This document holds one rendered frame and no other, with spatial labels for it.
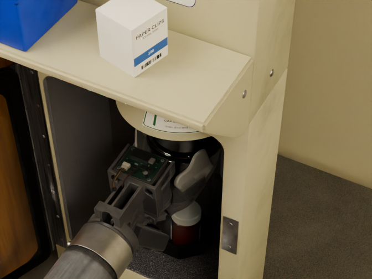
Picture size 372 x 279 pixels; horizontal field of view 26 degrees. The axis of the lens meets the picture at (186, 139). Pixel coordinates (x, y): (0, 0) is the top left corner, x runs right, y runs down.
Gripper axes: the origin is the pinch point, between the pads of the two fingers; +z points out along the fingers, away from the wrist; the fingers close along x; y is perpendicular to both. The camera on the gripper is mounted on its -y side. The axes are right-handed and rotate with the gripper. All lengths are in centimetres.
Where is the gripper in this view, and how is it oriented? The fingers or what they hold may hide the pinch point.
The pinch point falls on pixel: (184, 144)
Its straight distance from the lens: 115.0
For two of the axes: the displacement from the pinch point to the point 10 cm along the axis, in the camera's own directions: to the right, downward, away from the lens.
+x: -8.8, -3.3, 3.4
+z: 4.7, -6.7, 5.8
